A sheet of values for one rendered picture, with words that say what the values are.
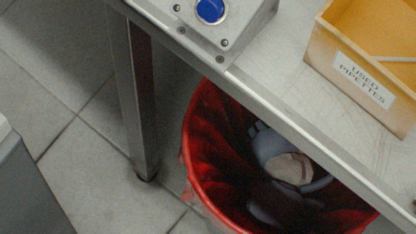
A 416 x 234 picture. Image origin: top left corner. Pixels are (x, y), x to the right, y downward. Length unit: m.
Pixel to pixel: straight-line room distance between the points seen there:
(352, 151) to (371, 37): 0.12
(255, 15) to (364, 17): 0.13
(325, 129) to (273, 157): 0.68
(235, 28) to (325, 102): 0.12
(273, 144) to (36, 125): 0.52
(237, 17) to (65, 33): 1.07
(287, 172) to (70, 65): 0.55
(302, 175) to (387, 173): 0.67
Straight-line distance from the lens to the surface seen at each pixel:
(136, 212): 1.68
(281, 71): 0.82
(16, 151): 0.83
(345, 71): 0.79
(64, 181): 1.70
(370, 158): 0.81
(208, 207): 1.23
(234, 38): 0.77
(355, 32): 0.85
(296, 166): 1.47
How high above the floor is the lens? 1.63
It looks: 71 degrees down
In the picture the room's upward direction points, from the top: 6 degrees clockwise
